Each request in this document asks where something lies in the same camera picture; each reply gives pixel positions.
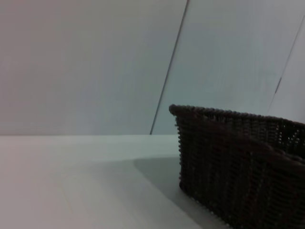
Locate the dark brown woven basket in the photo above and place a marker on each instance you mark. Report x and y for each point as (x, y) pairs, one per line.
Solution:
(238, 167)

